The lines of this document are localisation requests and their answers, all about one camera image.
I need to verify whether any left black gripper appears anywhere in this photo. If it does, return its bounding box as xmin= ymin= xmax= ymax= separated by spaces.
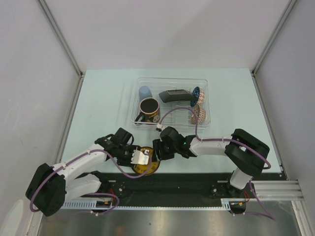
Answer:
xmin=116 ymin=145 xmax=140 ymax=168

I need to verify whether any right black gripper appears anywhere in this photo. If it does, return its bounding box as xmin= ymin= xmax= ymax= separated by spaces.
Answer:
xmin=151 ymin=139 xmax=178 ymax=162

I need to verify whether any round yellow black saucer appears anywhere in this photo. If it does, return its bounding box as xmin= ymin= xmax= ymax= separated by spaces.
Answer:
xmin=131 ymin=147 xmax=160 ymax=176

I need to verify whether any red mug black handle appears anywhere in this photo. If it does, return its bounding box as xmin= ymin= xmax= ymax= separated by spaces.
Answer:
xmin=135 ymin=97 xmax=160 ymax=123

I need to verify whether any white wire dish rack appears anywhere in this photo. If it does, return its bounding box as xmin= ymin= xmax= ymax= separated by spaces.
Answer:
xmin=130 ymin=77 xmax=211 ymax=130

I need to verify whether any black square floral plate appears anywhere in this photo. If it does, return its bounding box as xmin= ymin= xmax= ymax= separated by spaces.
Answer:
xmin=159 ymin=89 xmax=198 ymax=103

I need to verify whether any light blue cup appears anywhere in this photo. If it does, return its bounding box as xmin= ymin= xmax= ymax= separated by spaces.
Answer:
xmin=139 ymin=86 xmax=153 ymax=102

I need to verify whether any blue triangle pattern bowl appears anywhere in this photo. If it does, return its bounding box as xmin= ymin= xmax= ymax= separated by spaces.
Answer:
xmin=190 ymin=87 xmax=206 ymax=107

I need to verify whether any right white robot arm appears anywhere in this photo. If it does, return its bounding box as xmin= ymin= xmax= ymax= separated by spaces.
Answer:
xmin=153 ymin=125 xmax=271 ymax=197

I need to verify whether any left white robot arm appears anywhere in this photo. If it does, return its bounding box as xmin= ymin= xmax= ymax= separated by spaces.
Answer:
xmin=26 ymin=128 xmax=141 ymax=217

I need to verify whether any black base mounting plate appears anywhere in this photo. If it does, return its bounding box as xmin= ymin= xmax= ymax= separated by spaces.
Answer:
xmin=94 ymin=171 xmax=253 ymax=207

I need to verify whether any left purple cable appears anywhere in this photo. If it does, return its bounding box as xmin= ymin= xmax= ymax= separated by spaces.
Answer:
xmin=29 ymin=151 xmax=152 ymax=217

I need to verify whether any purple cable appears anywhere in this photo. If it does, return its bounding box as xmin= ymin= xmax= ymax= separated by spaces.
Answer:
xmin=29 ymin=151 xmax=152 ymax=217
xmin=157 ymin=107 xmax=276 ymax=221

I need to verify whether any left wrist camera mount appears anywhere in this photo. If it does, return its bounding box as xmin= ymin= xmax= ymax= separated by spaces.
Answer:
xmin=131 ymin=148 xmax=151 ymax=165

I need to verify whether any white slotted cable duct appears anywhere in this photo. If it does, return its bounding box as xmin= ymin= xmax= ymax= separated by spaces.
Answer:
xmin=63 ymin=199 xmax=233 ymax=210

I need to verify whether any aluminium frame rail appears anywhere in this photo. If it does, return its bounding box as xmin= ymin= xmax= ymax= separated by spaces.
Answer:
xmin=252 ymin=180 xmax=304 ymax=201

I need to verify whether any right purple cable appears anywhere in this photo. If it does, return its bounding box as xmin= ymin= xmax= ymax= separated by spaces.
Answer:
xmin=157 ymin=107 xmax=276 ymax=221

